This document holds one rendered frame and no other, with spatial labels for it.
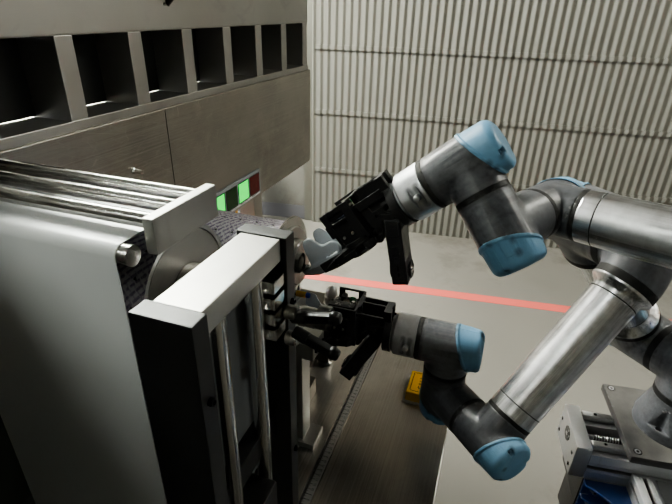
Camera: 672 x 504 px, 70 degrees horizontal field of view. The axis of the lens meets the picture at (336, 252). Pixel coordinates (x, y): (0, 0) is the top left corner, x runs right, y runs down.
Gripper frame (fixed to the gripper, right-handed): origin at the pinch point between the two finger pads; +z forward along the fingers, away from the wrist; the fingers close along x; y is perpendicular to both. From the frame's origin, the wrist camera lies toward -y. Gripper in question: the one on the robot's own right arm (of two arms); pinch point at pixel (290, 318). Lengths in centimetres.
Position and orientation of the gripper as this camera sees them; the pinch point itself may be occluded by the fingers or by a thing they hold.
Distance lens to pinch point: 93.6
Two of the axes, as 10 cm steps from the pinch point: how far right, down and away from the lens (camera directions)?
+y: 0.2, -8.9, -4.5
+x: -3.3, 4.2, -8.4
